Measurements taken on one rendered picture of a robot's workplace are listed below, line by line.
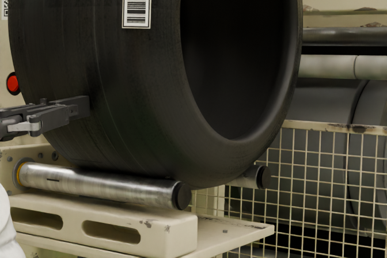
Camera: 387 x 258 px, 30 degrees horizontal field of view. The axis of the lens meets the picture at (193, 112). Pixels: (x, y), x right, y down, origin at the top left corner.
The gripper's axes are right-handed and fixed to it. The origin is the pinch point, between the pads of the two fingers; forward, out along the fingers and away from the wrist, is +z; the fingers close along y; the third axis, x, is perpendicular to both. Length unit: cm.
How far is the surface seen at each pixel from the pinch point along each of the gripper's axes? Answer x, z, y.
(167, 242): 21.1, 8.5, -10.1
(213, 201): 36, 74, 22
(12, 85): 0.1, 20.4, 33.2
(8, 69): -2.8, 21.3, 34.7
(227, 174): 14.7, 26.2, -10.4
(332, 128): 12, 60, -16
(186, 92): -1.2, 12.0, -12.2
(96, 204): 18.7, 13.6, 8.0
